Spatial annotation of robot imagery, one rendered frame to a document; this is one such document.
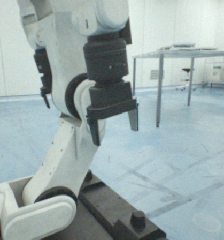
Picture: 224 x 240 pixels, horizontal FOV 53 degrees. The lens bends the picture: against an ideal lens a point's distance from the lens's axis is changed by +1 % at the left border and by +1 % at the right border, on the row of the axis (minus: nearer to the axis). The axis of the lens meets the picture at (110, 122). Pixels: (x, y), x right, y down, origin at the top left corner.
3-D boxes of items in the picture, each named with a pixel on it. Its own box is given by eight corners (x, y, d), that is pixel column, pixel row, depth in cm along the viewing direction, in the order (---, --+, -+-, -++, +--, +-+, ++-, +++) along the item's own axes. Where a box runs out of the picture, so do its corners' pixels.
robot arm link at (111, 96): (100, 124, 43) (90, 60, 40) (78, 115, 51) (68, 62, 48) (148, 107, 50) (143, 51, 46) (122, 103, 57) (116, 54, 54)
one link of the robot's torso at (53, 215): (5, 260, 58) (-1, 215, 55) (-5, 217, 74) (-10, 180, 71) (78, 229, 69) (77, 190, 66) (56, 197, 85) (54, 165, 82)
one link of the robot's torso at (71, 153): (28, 243, 61) (78, 70, 58) (13, 205, 77) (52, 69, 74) (78, 238, 70) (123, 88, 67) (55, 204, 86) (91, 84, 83)
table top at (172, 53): (131, 58, 383) (131, 55, 382) (193, 58, 394) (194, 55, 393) (159, 53, 239) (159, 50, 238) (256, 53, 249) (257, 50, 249)
